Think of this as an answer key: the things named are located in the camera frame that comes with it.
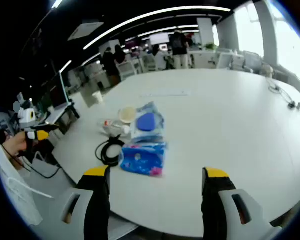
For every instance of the clear plastic water bottle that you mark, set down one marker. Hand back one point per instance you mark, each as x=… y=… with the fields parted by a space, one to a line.
x=115 y=127

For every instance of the white wall screen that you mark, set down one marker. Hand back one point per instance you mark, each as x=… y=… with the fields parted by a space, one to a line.
x=159 y=39

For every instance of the white paper cup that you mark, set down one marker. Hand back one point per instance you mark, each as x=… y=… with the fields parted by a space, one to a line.
x=98 y=97

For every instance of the white office desk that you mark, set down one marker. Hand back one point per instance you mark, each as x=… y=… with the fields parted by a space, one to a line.
x=65 y=112

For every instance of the long ceiling light strip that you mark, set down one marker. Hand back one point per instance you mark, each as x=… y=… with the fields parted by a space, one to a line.
x=152 y=15

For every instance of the large bright window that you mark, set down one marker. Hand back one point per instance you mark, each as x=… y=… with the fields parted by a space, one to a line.
x=290 y=42

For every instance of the white table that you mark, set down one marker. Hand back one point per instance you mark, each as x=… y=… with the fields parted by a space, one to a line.
x=215 y=125

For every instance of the person's left hand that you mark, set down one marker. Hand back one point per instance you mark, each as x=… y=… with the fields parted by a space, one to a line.
x=15 y=146

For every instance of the clear package with blue pad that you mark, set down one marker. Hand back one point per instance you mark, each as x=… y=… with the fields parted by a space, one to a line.
x=147 y=121

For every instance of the green potted plant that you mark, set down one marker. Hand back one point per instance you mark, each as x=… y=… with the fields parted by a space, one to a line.
x=211 y=46

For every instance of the black computer monitor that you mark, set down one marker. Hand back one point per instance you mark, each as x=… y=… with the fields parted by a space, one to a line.
x=60 y=92

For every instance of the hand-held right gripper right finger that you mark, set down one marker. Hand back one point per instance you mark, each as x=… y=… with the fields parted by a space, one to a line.
x=215 y=200

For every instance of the blue patterned packet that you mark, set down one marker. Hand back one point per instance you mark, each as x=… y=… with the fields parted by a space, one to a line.
x=142 y=157

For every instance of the dark charger adapter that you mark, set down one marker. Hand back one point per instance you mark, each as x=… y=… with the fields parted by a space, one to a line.
x=293 y=105

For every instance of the narrow bright window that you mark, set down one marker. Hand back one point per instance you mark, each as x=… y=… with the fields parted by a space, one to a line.
x=248 y=30

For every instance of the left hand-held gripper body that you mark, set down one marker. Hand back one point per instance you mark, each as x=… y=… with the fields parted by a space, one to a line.
x=27 y=118

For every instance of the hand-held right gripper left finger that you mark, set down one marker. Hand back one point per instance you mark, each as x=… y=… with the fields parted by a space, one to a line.
x=97 y=200

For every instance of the ceiling air conditioner panel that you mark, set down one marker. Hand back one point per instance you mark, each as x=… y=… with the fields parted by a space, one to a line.
x=86 y=31

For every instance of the white office chair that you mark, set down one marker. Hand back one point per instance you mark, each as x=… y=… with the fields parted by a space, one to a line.
x=127 y=70

